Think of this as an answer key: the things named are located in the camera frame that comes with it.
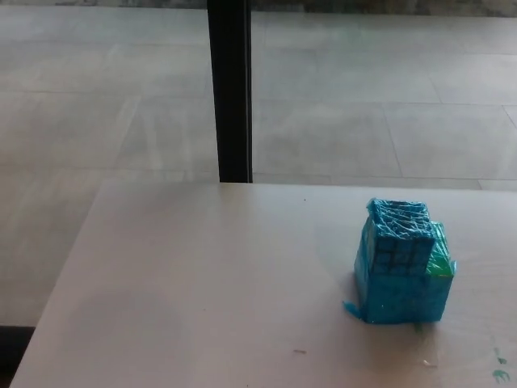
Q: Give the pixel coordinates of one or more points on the small blue cube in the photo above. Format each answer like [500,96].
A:
[398,242]

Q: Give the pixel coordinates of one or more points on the big blue taped cube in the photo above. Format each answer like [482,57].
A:
[404,297]

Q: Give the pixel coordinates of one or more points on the black vertical window post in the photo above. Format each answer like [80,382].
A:
[230,93]

